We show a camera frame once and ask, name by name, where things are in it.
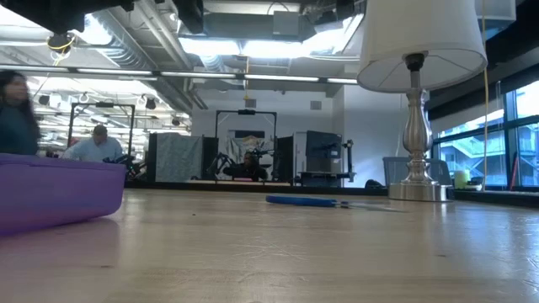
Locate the purple plastic pencil box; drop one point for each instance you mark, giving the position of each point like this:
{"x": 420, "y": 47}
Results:
{"x": 54, "y": 193}

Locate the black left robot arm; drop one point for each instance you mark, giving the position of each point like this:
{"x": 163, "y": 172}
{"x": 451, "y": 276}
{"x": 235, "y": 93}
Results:
{"x": 42, "y": 12}

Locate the person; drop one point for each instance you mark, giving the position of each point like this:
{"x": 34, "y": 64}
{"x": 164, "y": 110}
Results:
{"x": 17, "y": 126}
{"x": 94, "y": 149}
{"x": 246, "y": 170}

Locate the cart with dark monitor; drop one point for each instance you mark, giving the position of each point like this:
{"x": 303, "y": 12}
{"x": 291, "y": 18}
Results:
{"x": 322, "y": 145}

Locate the gray partition screen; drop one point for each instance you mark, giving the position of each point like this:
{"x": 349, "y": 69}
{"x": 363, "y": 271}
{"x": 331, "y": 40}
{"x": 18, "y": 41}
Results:
{"x": 177, "y": 157}

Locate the table lamp with white shade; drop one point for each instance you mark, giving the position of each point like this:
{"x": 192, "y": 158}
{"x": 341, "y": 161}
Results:
{"x": 421, "y": 33}

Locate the pale green cup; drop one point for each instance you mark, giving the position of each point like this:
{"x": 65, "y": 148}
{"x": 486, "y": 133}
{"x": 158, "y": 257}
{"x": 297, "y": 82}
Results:
{"x": 461, "y": 179}

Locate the black gantry frame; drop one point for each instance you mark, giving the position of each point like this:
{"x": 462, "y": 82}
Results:
{"x": 246, "y": 112}
{"x": 101, "y": 104}

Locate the black aluminium table frame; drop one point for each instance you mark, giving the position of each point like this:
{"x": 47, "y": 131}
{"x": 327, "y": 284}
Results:
{"x": 210, "y": 188}

